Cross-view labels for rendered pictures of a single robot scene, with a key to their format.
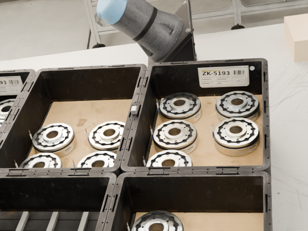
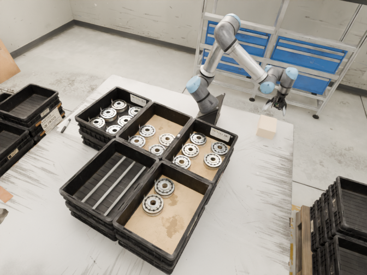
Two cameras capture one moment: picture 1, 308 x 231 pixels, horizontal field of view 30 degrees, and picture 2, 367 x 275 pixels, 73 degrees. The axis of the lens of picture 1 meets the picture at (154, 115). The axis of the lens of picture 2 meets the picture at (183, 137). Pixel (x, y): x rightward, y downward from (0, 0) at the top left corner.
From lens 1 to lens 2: 28 cm
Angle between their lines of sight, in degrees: 10
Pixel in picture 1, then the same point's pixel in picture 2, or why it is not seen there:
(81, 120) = (161, 127)
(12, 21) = (165, 57)
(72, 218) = (139, 166)
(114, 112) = (174, 129)
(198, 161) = (194, 164)
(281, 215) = (215, 196)
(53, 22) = (181, 65)
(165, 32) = (208, 104)
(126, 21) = (195, 94)
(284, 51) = (254, 128)
